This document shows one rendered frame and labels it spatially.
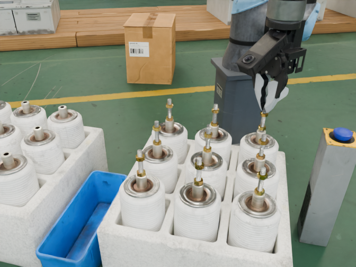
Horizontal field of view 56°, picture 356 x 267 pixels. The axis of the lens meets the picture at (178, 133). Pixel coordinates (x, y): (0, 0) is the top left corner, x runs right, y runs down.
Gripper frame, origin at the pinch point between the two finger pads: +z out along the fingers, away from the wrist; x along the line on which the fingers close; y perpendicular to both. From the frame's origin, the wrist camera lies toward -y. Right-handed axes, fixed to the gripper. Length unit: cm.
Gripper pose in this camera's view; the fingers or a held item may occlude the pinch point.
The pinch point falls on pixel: (263, 107)
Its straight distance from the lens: 82.8
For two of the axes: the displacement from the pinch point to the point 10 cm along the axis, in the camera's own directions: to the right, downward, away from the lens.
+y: 8.2, -2.9, 4.9
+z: -0.1, 8.5, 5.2
